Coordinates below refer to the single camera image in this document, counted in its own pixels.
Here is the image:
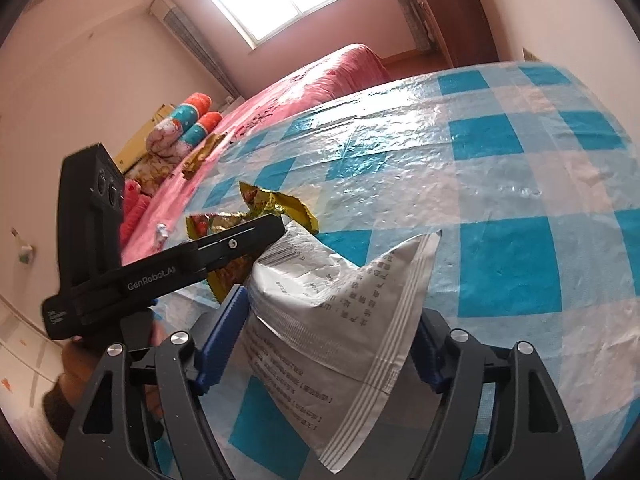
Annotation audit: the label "grey window curtain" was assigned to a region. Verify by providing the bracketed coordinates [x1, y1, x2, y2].
[150, 0, 238, 103]

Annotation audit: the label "pink printed blanket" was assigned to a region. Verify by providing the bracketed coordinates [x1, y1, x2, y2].
[120, 42, 393, 266]

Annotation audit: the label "blue white checked tablecloth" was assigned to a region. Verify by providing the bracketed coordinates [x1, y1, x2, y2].
[145, 60, 640, 480]

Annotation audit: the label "orange teal bolster pillow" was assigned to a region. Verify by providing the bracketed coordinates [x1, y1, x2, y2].
[182, 111, 223, 147]
[172, 91, 211, 128]

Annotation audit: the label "red plush pillow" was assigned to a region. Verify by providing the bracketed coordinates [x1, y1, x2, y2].
[120, 180, 153, 248]

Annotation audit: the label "white printed snack packet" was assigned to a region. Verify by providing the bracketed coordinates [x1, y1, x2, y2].
[235, 220, 443, 476]

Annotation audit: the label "gold foil wrapper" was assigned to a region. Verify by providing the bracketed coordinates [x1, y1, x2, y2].
[181, 132, 228, 180]

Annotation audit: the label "yellow snack bag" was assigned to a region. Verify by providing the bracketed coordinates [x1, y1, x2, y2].
[185, 180, 321, 305]

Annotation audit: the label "hanging floral curtain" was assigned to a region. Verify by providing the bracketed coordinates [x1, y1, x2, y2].
[395, 0, 441, 53]

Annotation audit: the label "white green wall hanger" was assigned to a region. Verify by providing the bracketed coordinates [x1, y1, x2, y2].
[12, 227, 36, 264]

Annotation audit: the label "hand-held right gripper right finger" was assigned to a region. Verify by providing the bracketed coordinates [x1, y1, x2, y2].
[407, 307, 588, 480]

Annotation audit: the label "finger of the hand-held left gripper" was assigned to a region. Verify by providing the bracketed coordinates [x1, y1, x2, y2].
[177, 213, 287, 281]

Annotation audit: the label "person's left hand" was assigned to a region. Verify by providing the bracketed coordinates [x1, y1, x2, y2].
[62, 320, 168, 403]

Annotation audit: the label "colourful pillows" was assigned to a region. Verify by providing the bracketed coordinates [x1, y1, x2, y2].
[125, 117, 183, 196]

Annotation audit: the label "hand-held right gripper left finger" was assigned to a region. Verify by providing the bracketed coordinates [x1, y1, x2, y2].
[55, 287, 249, 480]

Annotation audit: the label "yellow cardboard box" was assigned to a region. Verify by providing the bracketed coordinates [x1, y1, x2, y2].
[117, 104, 173, 173]

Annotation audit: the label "brown wooden wardrobe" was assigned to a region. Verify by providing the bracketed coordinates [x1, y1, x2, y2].
[405, 0, 501, 68]

